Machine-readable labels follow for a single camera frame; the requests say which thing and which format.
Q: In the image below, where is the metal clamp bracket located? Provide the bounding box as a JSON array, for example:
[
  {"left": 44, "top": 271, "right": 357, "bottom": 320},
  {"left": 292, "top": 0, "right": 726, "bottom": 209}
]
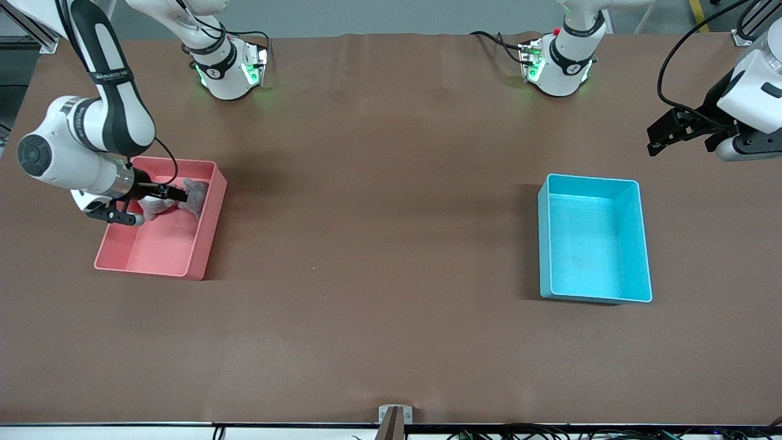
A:
[{"left": 377, "top": 405, "right": 414, "bottom": 440}]

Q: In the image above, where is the white table edge strip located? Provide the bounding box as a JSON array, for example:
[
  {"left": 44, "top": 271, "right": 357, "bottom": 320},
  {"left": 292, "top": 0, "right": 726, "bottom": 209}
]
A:
[{"left": 0, "top": 422, "right": 782, "bottom": 440}]

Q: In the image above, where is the brown table cover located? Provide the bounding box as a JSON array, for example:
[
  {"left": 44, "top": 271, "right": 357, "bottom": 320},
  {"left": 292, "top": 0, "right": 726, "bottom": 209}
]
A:
[{"left": 0, "top": 32, "right": 782, "bottom": 425}]

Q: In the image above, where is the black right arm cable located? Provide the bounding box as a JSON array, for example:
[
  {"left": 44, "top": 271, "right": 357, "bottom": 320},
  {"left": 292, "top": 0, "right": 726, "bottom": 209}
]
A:
[{"left": 55, "top": 0, "right": 179, "bottom": 185}]

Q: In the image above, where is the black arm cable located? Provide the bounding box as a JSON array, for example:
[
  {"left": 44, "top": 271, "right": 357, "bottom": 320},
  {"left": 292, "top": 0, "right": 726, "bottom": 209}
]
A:
[
  {"left": 55, "top": 0, "right": 179, "bottom": 185},
  {"left": 657, "top": 0, "right": 761, "bottom": 126}
]

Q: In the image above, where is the pink plastic box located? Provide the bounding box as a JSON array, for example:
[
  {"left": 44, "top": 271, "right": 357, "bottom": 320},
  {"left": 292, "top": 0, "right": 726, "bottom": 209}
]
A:
[{"left": 94, "top": 156, "right": 228, "bottom": 281}]

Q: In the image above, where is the black base cable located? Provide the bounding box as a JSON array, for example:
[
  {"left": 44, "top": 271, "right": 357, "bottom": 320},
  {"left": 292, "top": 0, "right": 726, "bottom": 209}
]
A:
[
  {"left": 469, "top": 31, "right": 527, "bottom": 65},
  {"left": 223, "top": 29, "right": 271, "bottom": 53}
]

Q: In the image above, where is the metal base connector plate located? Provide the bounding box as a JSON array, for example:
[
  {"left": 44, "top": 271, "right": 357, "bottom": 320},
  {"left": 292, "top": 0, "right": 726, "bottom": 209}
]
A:
[
  {"left": 241, "top": 44, "right": 269, "bottom": 87},
  {"left": 518, "top": 38, "right": 546, "bottom": 83}
]

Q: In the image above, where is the blue plastic box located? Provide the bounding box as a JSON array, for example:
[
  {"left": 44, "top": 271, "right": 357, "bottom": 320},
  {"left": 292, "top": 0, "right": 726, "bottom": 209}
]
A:
[{"left": 538, "top": 174, "right": 653, "bottom": 304}]

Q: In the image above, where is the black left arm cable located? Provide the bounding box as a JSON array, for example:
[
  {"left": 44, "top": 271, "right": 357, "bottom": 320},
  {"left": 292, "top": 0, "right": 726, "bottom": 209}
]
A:
[{"left": 657, "top": 0, "right": 761, "bottom": 126}]

